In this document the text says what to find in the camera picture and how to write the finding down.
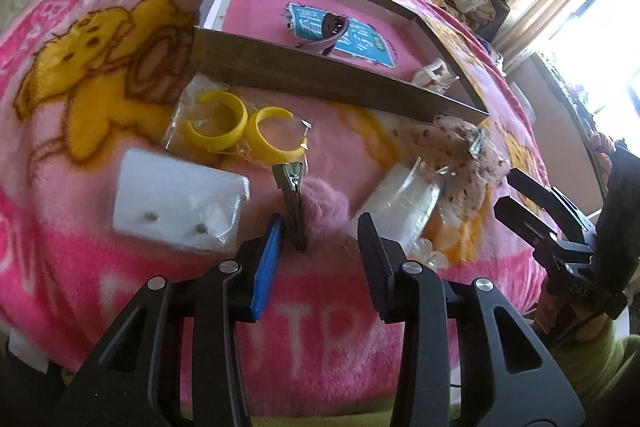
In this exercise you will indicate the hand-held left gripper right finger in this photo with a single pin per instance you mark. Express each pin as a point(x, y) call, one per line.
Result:
point(375, 267)

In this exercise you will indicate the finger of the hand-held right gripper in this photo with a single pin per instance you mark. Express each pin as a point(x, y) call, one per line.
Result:
point(545, 199)
point(525, 219)

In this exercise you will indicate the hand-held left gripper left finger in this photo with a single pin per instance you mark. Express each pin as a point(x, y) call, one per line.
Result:
point(267, 267)

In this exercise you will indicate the pink pom-pom hair clip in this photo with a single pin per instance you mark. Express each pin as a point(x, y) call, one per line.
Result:
point(320, 207)

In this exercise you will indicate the bagged yellow hoop earrings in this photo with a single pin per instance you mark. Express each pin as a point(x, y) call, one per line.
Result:
point(220, 132)

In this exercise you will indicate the cardboard box with pink lining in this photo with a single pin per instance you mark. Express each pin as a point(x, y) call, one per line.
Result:
point(300, 67)

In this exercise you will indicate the person's right forearm green sleeve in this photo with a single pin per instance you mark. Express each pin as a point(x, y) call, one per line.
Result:
point(600, 367)

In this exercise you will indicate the clear plastic packet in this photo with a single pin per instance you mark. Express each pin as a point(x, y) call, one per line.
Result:
point(400, 207)

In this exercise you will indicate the floral fabric hair bow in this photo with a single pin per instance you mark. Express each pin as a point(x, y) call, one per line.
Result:
point(465, 167)

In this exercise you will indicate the white stud earring card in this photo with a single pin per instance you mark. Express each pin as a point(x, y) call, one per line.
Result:
point(165, 192)

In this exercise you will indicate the white hair clip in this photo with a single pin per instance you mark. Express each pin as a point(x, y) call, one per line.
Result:
point(425, 76)

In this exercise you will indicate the window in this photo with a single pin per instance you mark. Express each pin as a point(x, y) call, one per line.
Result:
point(600, 32)

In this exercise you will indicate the pink printed bear blanket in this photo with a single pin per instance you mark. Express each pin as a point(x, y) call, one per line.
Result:
point(75, 282)

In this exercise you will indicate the teal printed card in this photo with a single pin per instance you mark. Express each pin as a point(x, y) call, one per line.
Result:
point(362, 44)

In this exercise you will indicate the purple hair claw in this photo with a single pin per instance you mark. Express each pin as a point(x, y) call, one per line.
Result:
point(325, 34)

